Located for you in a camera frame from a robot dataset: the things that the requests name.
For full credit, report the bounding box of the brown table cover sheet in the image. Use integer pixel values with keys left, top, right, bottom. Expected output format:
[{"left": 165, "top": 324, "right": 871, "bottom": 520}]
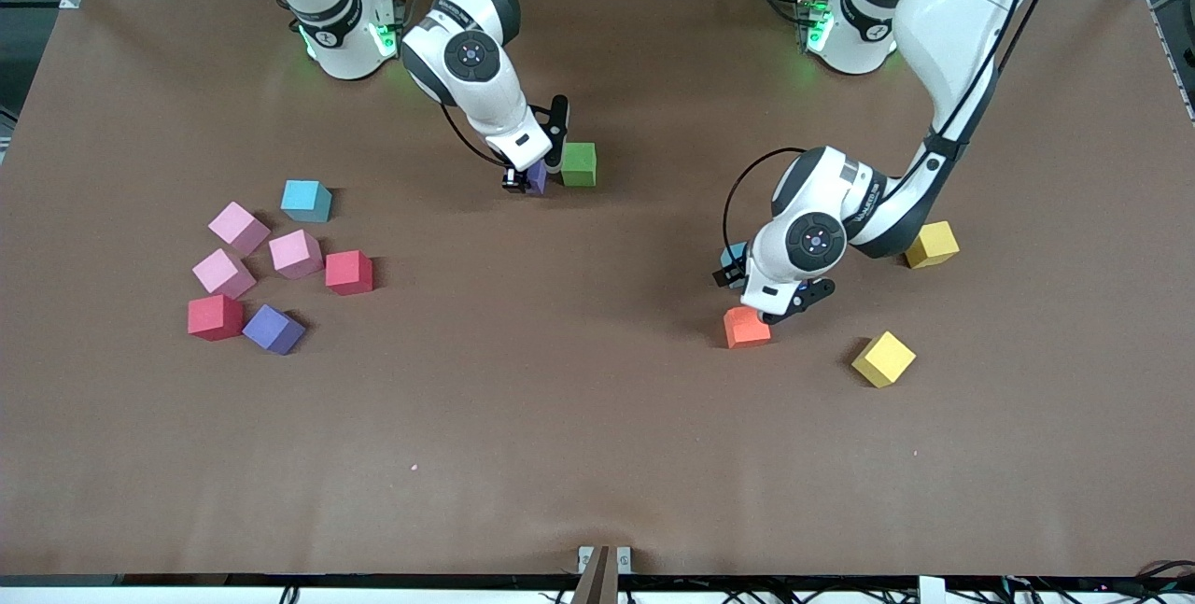
[{"left": 0, "top": 0, "right": 1195, "bottom": 579}]

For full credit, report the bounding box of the metal post bracket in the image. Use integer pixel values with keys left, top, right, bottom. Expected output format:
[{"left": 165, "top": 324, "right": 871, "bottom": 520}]
[{"left": 577, "top": 545, "right": 633, "bottom": 604}]

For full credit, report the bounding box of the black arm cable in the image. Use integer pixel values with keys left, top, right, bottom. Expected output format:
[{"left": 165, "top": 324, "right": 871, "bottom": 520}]
[
  {"left": 723, "top": 0, "right": 1065, "bottom": 260},
  {"left": 437, "top": 100, "right": 510, "bottom": 171}
]

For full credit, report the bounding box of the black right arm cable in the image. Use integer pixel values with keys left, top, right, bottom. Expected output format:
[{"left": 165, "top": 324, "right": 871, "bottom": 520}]
[{"left": 437, "top": 100, "right": 510, "bottom": 171}]

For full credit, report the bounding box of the pink foam cube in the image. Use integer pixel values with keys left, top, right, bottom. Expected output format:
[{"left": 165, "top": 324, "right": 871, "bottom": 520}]
[
  {"left": 207, "top": 201, "right": 272, "bottom": 257},
  {"left": 191, "top": 248, "right": 257, "bottom": 301},
  {"left": 268, "top": 229, "right": 326, "bottom": 281}
]

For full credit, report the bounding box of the orange foam cube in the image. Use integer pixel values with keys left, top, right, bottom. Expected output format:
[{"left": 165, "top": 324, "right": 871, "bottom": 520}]
[{"left": 723, "top": 305, "right": 772, "bottom": 350}]

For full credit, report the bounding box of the yellow foam cube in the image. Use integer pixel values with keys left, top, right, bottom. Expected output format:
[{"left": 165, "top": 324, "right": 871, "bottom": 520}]
[
  {"left": 851, "top": 330, "right": 918, "bottom": 389},
  {"left": 904, "top": 220, "right": 961, "bottom": 270}
]

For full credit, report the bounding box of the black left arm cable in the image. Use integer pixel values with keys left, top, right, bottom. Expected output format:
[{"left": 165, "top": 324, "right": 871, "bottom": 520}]
[{"left": 723, "top": 0, "right": 1065, "bottom": 260}]

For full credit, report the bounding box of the red foam cube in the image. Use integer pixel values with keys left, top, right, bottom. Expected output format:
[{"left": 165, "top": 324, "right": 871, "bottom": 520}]
[
  {"left": 187, "top": 294, "right": 246, "bottom": 343},
  {"left": 325, "top": 250, "right": 374, "bottom": 296}
]

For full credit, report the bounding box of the green foam cube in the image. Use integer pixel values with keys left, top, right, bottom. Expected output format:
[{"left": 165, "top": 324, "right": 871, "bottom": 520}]
[{"left": 560, "top": 142, "right": 598, "bottom": 189}]

